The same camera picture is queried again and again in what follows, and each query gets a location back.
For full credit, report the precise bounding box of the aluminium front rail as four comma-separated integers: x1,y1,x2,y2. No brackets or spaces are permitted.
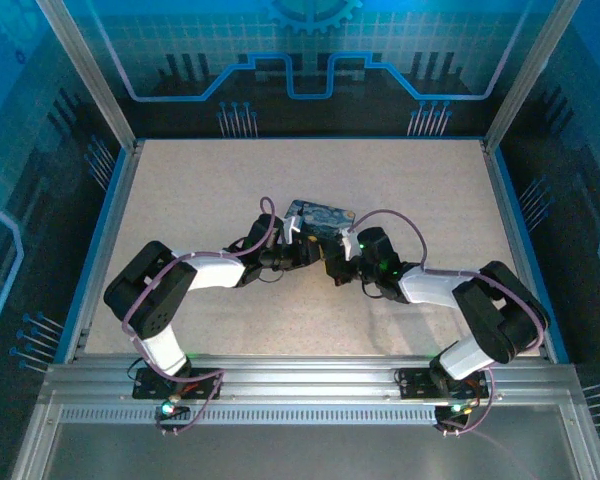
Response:
38,353,584,409

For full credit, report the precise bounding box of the left lit connector module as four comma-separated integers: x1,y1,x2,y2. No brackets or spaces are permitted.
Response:
155,398,191,420

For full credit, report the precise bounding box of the aluminium side rail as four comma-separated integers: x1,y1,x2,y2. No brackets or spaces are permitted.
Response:
63,140,145,362
481,140,557,362

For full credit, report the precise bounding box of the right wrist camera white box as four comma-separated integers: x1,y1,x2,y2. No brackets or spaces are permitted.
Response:
339,227,364,263

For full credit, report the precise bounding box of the grey metal panel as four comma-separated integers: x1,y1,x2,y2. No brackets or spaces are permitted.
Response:
39,422,589,480

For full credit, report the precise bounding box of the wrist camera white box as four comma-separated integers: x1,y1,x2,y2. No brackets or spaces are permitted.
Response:
339,227,364,263
283,209,305,246

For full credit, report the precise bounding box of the slotted aluminium cable duct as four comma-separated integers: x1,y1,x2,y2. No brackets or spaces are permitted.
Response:
58,404,444,427

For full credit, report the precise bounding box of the aluminium frame post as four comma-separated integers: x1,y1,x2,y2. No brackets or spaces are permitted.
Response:
481,0,583,151
35,0,142,151

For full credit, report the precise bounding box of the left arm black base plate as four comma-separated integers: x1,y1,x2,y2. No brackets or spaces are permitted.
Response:
131,366,224,401

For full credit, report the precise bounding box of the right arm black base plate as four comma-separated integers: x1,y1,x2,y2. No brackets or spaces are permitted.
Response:
393,364,491,401

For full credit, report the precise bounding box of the lit connector module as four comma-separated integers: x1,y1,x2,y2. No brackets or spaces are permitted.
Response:
155,398,191,420
435,399,475,420

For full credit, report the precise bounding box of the starry night tin box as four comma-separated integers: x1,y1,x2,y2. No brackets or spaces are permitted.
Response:
283,198,358,242

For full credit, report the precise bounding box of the right lit connector module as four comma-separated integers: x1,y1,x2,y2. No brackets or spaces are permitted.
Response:
435,399,475,420

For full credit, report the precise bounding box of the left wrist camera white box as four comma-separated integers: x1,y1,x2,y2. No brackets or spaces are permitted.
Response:
283,209,305,246

